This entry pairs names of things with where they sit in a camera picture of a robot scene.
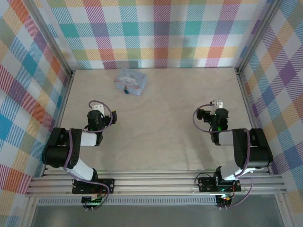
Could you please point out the grey metal base plate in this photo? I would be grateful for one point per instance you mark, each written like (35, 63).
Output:
(154, 216)

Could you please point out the aluminium corner post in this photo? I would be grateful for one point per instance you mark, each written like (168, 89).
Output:
(258, 35)
(55, 41)

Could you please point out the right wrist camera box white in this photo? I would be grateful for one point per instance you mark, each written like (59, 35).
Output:
(217, 104)

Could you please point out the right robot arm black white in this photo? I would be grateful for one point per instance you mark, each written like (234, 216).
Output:
(258, 153)

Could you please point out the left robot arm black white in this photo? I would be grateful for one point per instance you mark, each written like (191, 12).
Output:
(59, 153)

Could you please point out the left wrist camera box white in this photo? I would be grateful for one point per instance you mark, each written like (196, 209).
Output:
(99, 108)

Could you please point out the aluminium rail frame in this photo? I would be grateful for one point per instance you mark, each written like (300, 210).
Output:
(154, 184)

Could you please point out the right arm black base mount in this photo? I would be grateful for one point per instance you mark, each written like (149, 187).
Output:
(207, 185)

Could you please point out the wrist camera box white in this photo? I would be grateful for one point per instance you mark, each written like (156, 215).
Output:
(99, 108)
(217, 104)

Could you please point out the small padlock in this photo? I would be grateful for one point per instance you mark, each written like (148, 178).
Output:
(126, 89)

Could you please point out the aluminium side rail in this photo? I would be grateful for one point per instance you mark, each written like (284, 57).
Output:
(248, 101)
(59, 118)

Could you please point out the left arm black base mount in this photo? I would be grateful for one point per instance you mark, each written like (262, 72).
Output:
(106, 185)

